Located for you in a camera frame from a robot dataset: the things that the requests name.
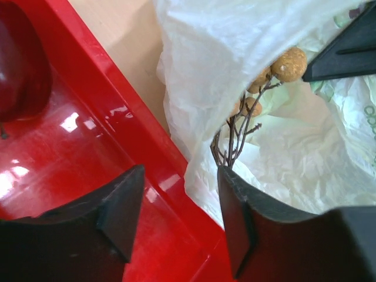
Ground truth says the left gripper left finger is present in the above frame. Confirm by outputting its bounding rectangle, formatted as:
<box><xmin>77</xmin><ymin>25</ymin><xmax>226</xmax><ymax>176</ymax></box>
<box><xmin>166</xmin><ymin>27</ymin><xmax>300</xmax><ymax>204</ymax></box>
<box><xmin>1</xmin><ymin>165</ymin><xmax>145</xmax><ymax>281</ymax></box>

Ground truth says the brown fake longan bunch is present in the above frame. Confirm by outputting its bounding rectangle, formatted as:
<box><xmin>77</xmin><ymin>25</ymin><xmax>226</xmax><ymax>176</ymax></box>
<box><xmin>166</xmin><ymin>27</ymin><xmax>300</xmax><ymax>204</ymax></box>
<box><xmin>210</xmin><ymin>46</ymin><xmax>307</xmax><ymax>168</ymax></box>

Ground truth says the dark red fake apple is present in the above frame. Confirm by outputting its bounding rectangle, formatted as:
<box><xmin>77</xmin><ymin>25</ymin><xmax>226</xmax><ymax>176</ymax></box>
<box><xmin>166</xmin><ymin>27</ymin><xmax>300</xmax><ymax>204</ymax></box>
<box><xmin>1</xmin><ymin>1</ymin><xmax>52</xmax><ymax>139</ymax></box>

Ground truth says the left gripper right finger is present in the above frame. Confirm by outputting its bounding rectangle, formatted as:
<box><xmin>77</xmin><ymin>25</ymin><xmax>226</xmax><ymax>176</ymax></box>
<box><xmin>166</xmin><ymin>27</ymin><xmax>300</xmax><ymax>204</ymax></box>
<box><xmin>217</xmin><ymin>166</ymin><xmax>375</xmax><ymax>281</ymax></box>

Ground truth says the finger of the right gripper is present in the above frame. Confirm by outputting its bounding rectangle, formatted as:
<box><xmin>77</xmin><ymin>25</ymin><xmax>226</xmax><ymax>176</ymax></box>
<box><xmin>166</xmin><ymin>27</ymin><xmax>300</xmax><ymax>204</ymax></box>
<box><xmin>303</xmin><ymin>2</ymin><xmax>375</xmax><ymax>82</ymax></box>

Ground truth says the green avocado print plastic bag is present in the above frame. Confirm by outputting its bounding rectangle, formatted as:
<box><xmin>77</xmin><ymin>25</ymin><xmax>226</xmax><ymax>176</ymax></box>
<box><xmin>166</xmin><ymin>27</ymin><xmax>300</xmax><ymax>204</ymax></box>
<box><xmin>154</xmin><ymin>1</ymin><xmax>375</xmax><ymax>225</ymax></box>

